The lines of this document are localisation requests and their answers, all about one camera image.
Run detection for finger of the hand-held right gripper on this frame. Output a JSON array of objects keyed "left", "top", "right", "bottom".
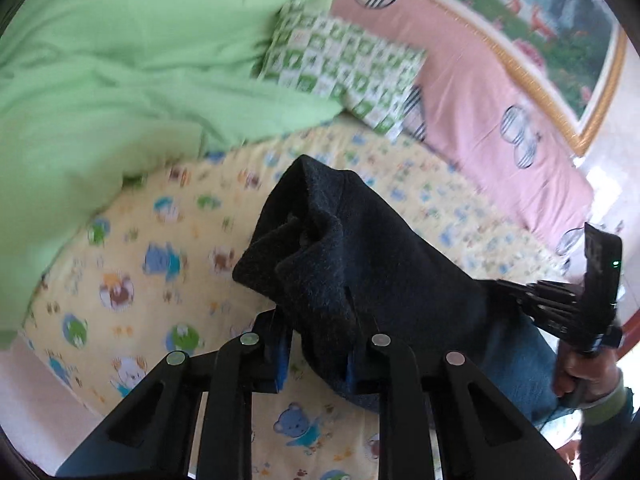
[{"left": 483, "top": 280, "right": 586, "bottom": 346}]

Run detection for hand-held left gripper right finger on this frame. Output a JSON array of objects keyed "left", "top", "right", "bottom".
[{"left": 345, "top": 333, "right": 577, "bottom": 480}]

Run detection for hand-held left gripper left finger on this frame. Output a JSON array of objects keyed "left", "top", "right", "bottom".
[{"left": 56, "top": 308, "right": 294, "bottom": 480}]

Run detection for dark fleece-lined pants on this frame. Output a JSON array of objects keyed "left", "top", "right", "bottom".
[{"left": 232, "top": 154, "right": 560, "bottom": 430}]

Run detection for person's right forearm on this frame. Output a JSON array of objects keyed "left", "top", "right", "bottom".
[{"left": 575, "top": 375, "right": 637, "bottom": 480}]

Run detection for person's right hand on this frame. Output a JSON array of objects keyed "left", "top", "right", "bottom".
[{"left": 552, "top": 339, "right": 621, "bottom": 403}]

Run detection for yellow cartoon bed sheet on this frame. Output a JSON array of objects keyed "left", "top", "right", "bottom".
[{"left": 20, "top": 123, "right": 576, "bottom": 480}]

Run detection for pink printed cloth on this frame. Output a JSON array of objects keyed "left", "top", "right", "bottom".
[{"left": 330, "top": 0, "right": 599, "bottom": 261}]

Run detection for green patterned pillow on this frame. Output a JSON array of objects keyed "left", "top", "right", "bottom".
[{"left": 258, "top": 0, "right": 427, "bottom": 141}]

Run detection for green blanket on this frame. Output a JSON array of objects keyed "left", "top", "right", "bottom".
[{"left": 0, "top": 0, "right": 346, "bottom": 351}]

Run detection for framed landscape wall picture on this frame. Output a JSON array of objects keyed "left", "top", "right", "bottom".
[{"left": 330, "top": 0, "right": 628, "bottom": 157}]

